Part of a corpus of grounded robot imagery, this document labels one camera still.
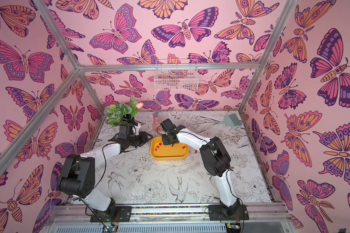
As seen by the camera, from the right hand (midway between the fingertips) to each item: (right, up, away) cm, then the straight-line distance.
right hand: (163, 141), depth 95 cm
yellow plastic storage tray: (-3, -7, +3) cm, 8 cm away
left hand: (-6, +4, -3) cm, 8 cm away
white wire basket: (+9, +43, +11) cm, 45 cm away
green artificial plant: (-25, +17, -11) cm, 32 cm away
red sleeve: (+22, -7, +2) cm, 23 cm away
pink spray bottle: (-6, +12, +11) cm, 18 cm away
